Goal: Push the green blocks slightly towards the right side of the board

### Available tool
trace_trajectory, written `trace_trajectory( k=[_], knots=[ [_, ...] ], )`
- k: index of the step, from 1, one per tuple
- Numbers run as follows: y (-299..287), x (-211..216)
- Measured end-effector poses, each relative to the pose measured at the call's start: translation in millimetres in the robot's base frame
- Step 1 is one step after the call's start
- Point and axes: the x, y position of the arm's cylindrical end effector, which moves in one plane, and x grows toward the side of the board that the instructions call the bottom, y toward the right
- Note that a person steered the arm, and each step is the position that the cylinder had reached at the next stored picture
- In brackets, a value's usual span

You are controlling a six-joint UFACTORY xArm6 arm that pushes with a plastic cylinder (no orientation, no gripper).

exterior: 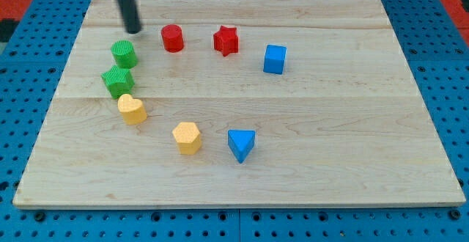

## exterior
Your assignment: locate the red star block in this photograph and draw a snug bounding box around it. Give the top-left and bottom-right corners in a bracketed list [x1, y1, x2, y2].
[213, 26, 239, 56]

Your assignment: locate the yellow hexagon block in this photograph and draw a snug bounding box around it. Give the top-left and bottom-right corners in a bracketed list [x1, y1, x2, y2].
[172, 122, 202, 155]

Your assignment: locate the light wooden board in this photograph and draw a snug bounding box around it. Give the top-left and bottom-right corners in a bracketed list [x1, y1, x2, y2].
[13, 0, 466, 210]

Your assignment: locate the red cylinder block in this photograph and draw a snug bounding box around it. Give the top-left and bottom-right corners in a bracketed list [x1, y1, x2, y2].
[160, 24, 184, 53]

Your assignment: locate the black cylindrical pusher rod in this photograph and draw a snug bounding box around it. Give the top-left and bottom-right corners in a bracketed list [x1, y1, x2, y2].
[117, 0, 141, 34]

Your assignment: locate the blue cube block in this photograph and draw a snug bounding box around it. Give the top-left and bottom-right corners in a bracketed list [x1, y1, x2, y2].
[263, 44, 287, 75]

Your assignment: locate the yellow heart block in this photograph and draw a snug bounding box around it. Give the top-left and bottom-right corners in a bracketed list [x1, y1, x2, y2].
[117, 94, 147, 125]

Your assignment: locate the green cylinder block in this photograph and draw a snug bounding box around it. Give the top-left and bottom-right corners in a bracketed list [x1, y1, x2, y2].
[111, 40, 138, 69]

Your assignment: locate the blue triangle block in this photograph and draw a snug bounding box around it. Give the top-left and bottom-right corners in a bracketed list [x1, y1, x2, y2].
[228, 130, 256, 164]

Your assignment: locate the green star block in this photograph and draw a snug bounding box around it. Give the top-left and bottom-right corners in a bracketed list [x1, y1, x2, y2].
[101, 65, 135, 99]

